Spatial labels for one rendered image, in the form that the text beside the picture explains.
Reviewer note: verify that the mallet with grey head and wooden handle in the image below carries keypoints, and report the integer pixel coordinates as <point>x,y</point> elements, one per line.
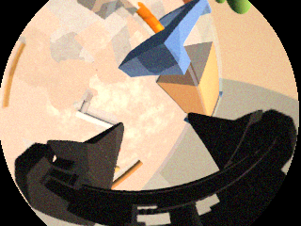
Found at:
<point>126,174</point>

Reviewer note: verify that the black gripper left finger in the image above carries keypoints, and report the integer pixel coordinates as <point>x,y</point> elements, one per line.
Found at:
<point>98,155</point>

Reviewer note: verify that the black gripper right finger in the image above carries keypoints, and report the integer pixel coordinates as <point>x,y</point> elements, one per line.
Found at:
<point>222,137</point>

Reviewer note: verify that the white crank handle with red grip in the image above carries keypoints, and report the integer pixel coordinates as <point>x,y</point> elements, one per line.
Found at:
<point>82,113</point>

